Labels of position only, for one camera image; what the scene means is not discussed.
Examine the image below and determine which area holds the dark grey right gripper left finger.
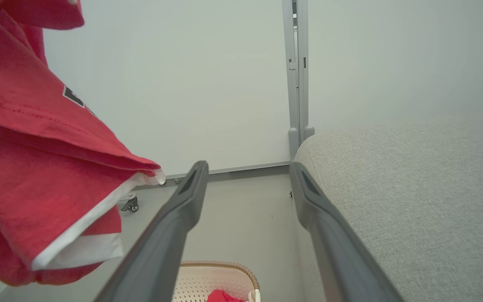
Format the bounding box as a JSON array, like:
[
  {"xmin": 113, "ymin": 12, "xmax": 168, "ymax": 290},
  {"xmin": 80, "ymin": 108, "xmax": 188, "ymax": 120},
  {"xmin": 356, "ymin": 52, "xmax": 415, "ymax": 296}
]
[{"xmin": 95, "ymin": 161, "xmax": 209, "ymax": 302}]

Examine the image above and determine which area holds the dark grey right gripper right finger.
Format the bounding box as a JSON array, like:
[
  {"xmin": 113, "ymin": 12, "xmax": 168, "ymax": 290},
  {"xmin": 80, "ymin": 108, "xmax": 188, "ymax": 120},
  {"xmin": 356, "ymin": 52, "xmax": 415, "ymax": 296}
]
[{"xmin": 290, "ymin": 161, "xmax": 405, "ymax": 302}]

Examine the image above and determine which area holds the red and white garment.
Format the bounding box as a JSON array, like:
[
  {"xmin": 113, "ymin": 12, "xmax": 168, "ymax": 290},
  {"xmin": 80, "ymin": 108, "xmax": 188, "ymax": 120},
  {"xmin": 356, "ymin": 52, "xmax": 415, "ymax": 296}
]
[{"xmin": 206, "ymin": 289, "xmax": 255, "ymax": 302}]

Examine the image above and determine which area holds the red t-shirt with white trim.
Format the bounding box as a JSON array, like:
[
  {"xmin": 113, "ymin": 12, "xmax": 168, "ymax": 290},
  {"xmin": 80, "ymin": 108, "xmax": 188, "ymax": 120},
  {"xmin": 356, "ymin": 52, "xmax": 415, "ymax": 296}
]
[{"xmin": 0, "ymin": 0, "xmax": 166, "ymax": 286}]

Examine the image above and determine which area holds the cream perforated laundry basket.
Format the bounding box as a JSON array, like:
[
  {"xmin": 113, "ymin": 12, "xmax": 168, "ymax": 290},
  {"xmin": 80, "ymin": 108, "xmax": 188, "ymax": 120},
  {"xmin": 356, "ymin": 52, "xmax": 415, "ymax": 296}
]
[{"xmin": 172, "ymin": 261, "xmax": 262, "ymax": 302}]

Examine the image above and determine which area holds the black caster wheel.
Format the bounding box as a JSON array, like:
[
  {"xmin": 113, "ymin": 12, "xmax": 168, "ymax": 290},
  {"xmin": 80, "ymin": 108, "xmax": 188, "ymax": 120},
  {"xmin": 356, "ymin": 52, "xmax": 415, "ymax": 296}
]
[{"xmin": 120, "ymin": 192, "xmax": 140, "ymax": 213}]

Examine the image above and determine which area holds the grey fabric sofa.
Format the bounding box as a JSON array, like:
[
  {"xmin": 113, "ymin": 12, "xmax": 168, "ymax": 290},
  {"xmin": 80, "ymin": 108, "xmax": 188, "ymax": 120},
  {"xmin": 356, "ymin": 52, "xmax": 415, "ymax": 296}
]
[{"xmin": 294, "ymin": 113, "xmax": 483, "ymax": 302}]

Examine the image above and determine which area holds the grey partition bottom rail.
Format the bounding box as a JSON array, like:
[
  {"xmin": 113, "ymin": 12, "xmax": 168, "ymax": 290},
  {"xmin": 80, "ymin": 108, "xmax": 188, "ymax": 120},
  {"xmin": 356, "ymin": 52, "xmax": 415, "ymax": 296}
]
[{"xmin": 164, "ymin": 161, "xmax": 291, "ymax": 183}]

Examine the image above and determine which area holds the grey partition post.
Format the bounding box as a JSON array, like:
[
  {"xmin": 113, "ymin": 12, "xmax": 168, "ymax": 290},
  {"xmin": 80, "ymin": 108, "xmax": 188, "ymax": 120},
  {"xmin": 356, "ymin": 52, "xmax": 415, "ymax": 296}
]
[{"xmin": 282, "ymin": 0, "xmax": 315, "ymax": 160}]

